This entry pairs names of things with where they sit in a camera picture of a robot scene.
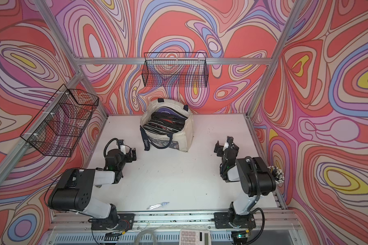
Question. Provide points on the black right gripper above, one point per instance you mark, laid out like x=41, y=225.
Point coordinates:
x=219, y=148

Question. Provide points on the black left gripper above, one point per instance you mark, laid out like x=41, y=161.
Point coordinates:
x=132, y=154

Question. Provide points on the cream canvas tote bag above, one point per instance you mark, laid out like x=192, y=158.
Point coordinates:
x=167, y=124

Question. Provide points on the purple ping pong paddle case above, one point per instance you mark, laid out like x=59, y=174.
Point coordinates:
x=171, y=111

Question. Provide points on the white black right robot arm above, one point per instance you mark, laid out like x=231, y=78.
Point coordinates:
x=256, y=181

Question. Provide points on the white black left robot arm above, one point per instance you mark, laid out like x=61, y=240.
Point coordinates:
x=74, y=190

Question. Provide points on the black white-trimmed ping pong case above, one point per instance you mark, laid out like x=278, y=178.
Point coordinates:
x=159, y=129

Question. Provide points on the small foil wrapper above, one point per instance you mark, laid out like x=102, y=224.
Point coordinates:
x=156, y=206

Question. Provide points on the mesh cup of pencils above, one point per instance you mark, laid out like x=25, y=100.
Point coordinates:
x=277, y=173

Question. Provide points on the white pink calculator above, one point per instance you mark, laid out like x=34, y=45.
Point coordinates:
x=195, y=237

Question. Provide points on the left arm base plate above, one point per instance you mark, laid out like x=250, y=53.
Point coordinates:
x=123, y=222

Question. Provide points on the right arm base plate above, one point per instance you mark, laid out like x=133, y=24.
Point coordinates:
x=226, y=220

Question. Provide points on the aluminium rail front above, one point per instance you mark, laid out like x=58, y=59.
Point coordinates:
x=275, y=219

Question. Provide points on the black wire basket left wall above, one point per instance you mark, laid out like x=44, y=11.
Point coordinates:
x=63, y=123

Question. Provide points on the black wire basket wall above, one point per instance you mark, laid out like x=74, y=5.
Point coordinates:
x=63, y=123
x=175, y=69

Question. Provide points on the black wire basket back wall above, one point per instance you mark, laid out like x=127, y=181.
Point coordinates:
x=175, y=69

